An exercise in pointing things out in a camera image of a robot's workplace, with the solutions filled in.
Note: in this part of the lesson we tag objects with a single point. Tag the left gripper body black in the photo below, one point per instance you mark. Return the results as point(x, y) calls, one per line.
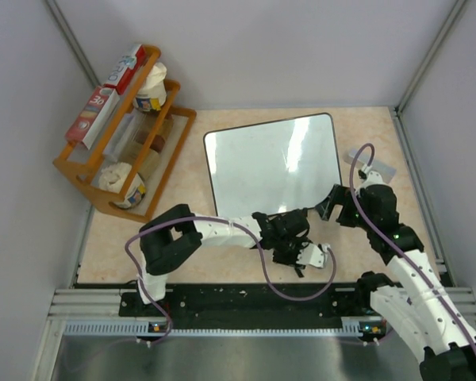
point(283, 240)

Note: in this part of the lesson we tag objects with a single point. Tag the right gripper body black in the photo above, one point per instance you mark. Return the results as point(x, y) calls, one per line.
point(350, 214)

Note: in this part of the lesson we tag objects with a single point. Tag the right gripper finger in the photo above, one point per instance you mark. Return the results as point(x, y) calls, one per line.
point(325, 208)
point(337, 194)

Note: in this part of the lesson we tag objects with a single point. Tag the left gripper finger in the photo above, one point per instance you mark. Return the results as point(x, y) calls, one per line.
point(295, 247)
point(279, 257)

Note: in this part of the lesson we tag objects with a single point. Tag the white whiteboard black frame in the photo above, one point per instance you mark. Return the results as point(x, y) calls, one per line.
point(272, 167)

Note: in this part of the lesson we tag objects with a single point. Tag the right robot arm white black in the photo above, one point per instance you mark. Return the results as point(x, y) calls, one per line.
point(417, 306)

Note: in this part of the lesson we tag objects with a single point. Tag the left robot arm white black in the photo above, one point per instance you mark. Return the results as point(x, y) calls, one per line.
point(169, 240)

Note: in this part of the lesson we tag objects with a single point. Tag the grey whiteboard eraser block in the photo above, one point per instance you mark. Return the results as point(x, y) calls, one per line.
point(386, 171)

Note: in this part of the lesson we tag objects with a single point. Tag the orange wooden rack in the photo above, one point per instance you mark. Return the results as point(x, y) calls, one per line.
point(82, 167)

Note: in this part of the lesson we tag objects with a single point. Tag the clear box of brown items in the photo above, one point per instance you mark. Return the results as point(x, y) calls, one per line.
point(130, 136)

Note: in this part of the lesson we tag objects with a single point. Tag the red white wrap box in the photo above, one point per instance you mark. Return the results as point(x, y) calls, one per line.
point(93, 117)

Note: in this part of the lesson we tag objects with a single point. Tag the red white foil box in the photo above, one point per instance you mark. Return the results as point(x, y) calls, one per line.
point(125, 68)

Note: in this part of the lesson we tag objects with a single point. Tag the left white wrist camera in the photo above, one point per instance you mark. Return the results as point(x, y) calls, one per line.
point(314, 255)

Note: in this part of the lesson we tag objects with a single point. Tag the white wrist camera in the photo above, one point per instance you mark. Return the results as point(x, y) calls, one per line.
point(369, 176)
point(314, 255)

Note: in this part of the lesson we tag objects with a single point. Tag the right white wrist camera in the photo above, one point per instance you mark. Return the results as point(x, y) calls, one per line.
point(369, 176)

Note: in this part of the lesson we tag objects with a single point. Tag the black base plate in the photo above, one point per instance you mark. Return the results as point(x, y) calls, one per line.
point(255, 305)

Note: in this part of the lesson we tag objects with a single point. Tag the grey slotted cable duct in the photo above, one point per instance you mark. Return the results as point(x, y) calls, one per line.
point(376, 329)

